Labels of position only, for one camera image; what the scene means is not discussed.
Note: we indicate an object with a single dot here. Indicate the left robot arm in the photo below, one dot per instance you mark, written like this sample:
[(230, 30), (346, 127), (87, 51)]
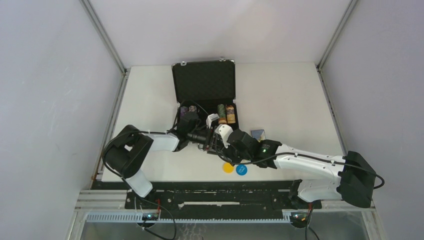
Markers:
[(125, 153)]

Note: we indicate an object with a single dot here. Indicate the shrink-wrapped blue chip stack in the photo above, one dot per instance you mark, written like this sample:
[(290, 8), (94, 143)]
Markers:
[(183, 110)]

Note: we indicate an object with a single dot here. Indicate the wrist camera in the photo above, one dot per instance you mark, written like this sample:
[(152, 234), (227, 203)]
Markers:
[(211, 118), (224, 131)]

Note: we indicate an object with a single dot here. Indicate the yellow chip stack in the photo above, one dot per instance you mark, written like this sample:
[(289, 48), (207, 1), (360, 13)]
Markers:
[(230, 114)]

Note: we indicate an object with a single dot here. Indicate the playing card deck box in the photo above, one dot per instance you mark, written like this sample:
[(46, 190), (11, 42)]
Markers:
[(258, 134)]

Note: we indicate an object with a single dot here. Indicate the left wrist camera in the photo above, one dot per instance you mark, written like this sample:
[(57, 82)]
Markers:
[(211, 118)]

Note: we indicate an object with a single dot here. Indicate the right circuit board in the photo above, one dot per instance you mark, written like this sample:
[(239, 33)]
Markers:
[(299, 216)]

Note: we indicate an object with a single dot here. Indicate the left aluminium frame post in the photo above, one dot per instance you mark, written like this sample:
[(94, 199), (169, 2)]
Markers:
[(78, 219)]

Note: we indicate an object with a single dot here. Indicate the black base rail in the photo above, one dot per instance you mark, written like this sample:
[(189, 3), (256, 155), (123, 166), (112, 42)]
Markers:
[(220, 200)]

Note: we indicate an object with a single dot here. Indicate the black aluminium poker case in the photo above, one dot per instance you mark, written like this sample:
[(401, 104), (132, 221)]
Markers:
[(205, 84)]

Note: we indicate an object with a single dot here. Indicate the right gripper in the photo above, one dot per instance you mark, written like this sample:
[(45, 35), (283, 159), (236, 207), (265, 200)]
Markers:
[(227, 153)]

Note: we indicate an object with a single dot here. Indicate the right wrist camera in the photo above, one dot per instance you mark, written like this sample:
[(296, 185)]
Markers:
[(224, 131)]

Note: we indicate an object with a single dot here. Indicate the left circuit board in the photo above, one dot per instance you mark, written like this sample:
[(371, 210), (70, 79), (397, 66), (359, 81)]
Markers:
[(150, 217)]

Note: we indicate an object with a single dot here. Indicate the yellow round button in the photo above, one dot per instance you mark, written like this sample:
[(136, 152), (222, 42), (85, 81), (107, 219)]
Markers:
[(227, 168)]

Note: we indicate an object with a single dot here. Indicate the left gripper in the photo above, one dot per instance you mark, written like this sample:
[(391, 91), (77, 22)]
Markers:
[(207, 143)]

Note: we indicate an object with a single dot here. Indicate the circuit board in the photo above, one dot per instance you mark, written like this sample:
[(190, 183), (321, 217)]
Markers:
[(150, 217), (299, 216)]

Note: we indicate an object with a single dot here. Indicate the right aluminium frame post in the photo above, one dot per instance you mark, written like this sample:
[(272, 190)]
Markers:
[(372, 221)]

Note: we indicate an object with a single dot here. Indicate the blue round button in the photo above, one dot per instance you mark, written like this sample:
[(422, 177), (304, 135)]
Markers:
[(241, 170)]

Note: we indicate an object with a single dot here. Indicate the aluminium frame post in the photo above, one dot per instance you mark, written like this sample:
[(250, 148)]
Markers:
[(372, 221), (78, 219)]

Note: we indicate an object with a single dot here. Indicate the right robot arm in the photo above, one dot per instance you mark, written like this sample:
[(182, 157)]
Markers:
[(338, 177)]

